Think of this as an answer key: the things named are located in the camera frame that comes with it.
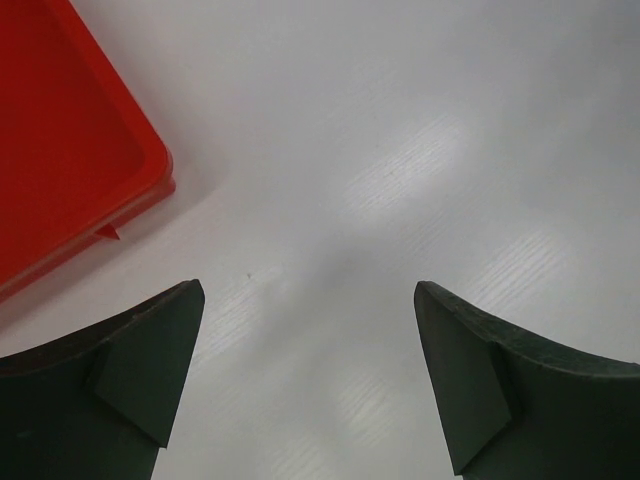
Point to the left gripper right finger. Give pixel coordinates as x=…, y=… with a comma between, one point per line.
x=515, y=405

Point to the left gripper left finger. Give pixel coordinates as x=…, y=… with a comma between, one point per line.
x=100, y=403

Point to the red plastic tray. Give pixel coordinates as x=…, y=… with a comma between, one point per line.
x=79, y=158

